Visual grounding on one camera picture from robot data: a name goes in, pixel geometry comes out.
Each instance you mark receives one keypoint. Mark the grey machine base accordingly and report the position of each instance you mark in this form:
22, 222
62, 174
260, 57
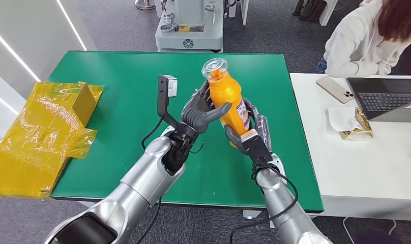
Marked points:
192, 37

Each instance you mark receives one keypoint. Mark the green table mat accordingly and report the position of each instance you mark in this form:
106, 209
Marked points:
124, 84

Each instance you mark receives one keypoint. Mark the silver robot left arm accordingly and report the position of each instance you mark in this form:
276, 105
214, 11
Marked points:
141, 182

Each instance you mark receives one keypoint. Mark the chrome stand base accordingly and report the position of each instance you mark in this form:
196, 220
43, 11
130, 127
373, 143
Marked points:
145, 4

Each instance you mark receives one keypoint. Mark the beige smartphone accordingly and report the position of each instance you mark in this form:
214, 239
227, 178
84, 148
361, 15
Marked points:
333, 89

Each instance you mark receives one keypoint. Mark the white table foot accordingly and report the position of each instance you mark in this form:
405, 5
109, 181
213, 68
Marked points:
251, 215

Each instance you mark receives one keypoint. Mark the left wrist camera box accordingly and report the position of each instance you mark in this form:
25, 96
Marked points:
163, 94

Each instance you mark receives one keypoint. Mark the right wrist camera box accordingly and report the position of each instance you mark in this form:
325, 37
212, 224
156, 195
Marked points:
257, 148

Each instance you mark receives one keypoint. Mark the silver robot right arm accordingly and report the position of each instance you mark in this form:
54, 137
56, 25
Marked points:
283, 208

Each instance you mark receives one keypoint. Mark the white paper tissue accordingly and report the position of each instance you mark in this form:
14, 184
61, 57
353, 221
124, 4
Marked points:
342, 118

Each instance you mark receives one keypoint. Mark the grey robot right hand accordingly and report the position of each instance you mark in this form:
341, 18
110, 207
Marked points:
262, 126

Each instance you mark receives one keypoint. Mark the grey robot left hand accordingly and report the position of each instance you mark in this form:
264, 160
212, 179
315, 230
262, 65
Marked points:
197, 116

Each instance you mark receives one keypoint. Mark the dark grey laptop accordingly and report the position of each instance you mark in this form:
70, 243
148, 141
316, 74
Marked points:
384, 98

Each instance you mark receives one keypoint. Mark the white table leg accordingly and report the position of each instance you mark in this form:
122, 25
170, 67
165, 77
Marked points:
86, 204

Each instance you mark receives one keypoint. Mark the yellow taped cardboard box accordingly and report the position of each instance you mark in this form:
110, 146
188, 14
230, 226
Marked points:
40, 141

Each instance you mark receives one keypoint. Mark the white furniture panel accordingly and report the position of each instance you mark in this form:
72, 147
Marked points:
327, 13

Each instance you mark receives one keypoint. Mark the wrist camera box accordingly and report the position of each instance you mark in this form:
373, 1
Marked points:
163, 94
257, 148

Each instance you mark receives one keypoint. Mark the orange plastic bottle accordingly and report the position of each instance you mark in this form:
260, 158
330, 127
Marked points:
227, 97

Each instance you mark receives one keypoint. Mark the gold foil snack wrapper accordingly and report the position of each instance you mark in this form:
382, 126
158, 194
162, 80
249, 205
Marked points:
364, 128

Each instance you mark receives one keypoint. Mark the white desk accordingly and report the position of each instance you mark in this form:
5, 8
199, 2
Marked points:
360, 168

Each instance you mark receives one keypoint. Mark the person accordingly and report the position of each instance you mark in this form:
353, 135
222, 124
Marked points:
353, 43

